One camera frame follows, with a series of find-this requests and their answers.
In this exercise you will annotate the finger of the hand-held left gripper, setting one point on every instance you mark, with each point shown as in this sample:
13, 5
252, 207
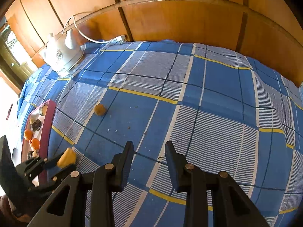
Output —
64, 173
35, 166

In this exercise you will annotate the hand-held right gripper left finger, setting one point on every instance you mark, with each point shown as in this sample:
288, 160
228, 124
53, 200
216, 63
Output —
122, 170

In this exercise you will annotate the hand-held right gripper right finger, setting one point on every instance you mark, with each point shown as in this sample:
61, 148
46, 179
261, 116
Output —
174, 170

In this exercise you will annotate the dark brown water chestnut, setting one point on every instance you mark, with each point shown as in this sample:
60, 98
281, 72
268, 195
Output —
32, 155
36, 125

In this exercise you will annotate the yellow peeled fruit piece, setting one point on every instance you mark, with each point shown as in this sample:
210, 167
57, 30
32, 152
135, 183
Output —
67, 157

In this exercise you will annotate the orange tangerine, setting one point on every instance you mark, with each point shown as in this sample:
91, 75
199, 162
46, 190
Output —
28, 134
35, 144

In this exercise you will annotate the white tray with pink rim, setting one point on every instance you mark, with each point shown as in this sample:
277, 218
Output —
47, 127

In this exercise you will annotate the pale wedge with dark rind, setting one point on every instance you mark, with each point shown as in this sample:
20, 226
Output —
34, 118

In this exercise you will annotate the person's left forearm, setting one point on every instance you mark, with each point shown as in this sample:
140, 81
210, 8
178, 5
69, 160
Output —
7, 210

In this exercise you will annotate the blue plaid bed sheet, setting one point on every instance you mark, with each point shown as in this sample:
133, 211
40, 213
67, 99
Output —
213, 99

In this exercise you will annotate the white ceramic electric kettle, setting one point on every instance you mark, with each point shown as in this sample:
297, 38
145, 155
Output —
61, 56

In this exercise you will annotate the wooden glass door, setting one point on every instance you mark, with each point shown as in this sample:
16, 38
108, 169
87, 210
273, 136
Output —
11, 52

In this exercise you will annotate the white plug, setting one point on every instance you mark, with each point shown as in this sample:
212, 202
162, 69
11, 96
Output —
119, 39

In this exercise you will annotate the wooden wardrobe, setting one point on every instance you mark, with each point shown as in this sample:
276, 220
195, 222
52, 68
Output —
177, 16

